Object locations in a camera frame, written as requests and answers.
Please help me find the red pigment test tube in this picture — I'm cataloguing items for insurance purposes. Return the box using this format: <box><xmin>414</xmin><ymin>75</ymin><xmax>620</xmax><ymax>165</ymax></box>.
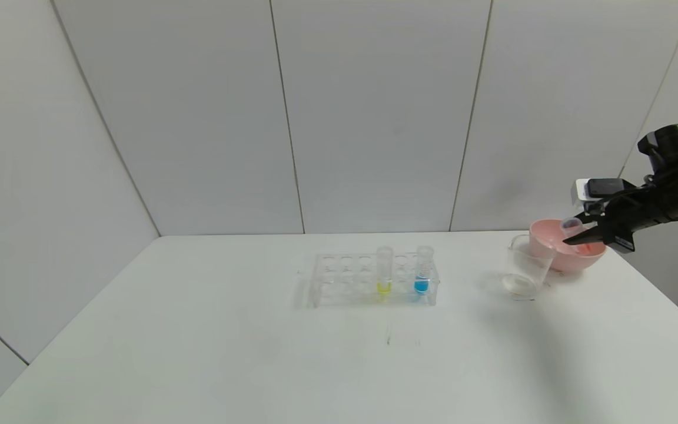
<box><xmin>561</xmin><ymin>217</ymin><xmax>597</xmax><ymax>257</ymax></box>

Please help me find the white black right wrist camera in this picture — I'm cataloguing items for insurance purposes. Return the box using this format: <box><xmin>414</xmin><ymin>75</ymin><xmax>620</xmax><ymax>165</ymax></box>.
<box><xmin>571</xmin><ymin>178</ymin><xmax>637</xmax><ymax>205</ymax></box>

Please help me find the yellow pigment test tube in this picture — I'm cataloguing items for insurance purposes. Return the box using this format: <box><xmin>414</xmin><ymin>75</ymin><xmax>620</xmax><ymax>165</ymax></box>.
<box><xmin>376</xmin><ymin>246</ymin><xmax>394</xmax><ymax>297</ymax></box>

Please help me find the pink plastic bowl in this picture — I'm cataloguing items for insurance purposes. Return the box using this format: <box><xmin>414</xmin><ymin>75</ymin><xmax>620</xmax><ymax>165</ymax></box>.
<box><xmin>529</xmin><ymin>219</ymin><xmax>606</xmax><ymax>274</ymax></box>

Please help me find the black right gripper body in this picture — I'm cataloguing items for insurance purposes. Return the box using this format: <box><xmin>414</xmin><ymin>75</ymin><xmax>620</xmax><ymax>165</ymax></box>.
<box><xmin>597</xmin><ymin>191</ymin><xmax>672</xmax><ymax>254</ymax></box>

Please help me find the blue pigment test tube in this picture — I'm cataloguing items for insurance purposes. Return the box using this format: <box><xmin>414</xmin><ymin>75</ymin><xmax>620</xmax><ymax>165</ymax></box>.
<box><xmin>414</xmin><ymin>246</ymin><xmax>434</xmax><ymax>295</ymax></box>

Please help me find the clear plastic test tube rack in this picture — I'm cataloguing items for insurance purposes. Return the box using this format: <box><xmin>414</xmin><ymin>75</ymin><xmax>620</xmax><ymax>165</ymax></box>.
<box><xmin>308</xmin><ymin>252</ymin><xmax>440</xmax><ymax>308</ymax></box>

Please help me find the clear plastic measuring beaker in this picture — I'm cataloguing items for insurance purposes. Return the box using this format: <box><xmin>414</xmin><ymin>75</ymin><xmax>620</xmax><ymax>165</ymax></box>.
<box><xmin>501</xmin><ymin>234</ymin><xmax>554</xmax><ymax>301</ymax></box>

